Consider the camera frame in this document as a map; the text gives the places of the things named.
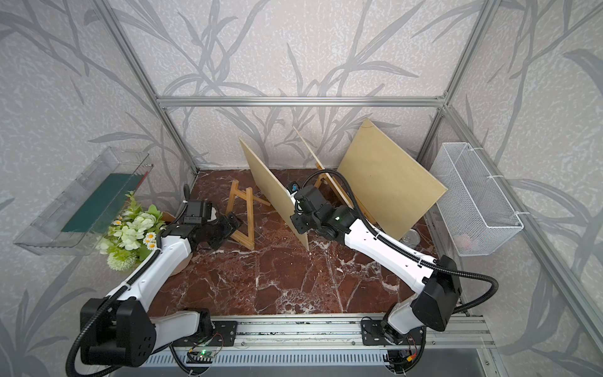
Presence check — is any clear plastic cup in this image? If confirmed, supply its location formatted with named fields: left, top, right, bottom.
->
left=400, top=229, right=421, bottom=249

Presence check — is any plywood board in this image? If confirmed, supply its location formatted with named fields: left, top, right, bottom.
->
left=338, top=119, right=448, bottom=240
left=239, top=138, right=309, bottom=251
left=292, top=126, right=353, bottom=207

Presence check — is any artificial flower bouquet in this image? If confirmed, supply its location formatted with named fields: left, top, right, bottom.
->
left=95, top=192, right=166, bottom=272

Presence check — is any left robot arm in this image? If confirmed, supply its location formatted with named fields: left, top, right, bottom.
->
left=65, top=200, right=241, bottom=376

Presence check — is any white wire mesh basket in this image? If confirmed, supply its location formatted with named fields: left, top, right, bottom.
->
left=430, top=142, right=524, bottom=257

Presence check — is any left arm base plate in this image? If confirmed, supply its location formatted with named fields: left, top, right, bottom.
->
left=177, top=320, right=238, bottom=347

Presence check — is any aluminium mounting rail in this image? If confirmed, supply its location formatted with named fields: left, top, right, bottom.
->
left=210, top=314, right=496, bottom=351

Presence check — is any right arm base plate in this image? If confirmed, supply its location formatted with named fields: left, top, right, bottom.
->
left=360, top=317, right=426, bottom=347

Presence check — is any clear plastic wall bin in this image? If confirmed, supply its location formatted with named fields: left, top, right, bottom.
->
left=14, top=147, right=153, bottom=256

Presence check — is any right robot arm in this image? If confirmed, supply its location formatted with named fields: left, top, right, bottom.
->
left=287, top=181, right=499, bottom=344

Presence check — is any pink object in basket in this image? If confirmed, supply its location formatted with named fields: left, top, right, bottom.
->
left=454, top=233, right=479, bottom=252

